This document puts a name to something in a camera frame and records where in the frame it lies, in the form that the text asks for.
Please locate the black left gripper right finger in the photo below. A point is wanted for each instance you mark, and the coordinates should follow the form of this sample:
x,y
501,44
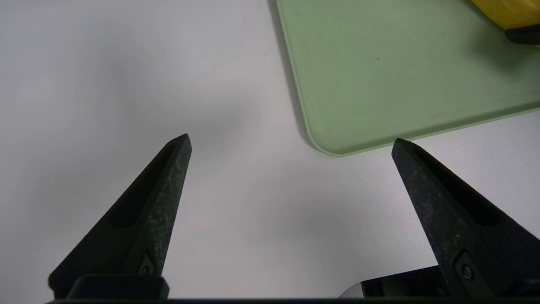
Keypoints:
x,y
455,219

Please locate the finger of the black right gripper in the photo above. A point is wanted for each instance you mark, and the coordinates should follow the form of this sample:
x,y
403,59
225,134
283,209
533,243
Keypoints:
x,y
525,36

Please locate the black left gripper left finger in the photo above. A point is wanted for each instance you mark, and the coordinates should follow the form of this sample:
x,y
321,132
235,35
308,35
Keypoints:
x,y
143,228

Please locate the yellow banana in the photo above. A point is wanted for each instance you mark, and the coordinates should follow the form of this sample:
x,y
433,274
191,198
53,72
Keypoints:
x,y
510,10

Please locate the light green plastic tray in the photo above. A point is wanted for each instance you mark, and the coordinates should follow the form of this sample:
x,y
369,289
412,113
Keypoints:
x,y
400,76

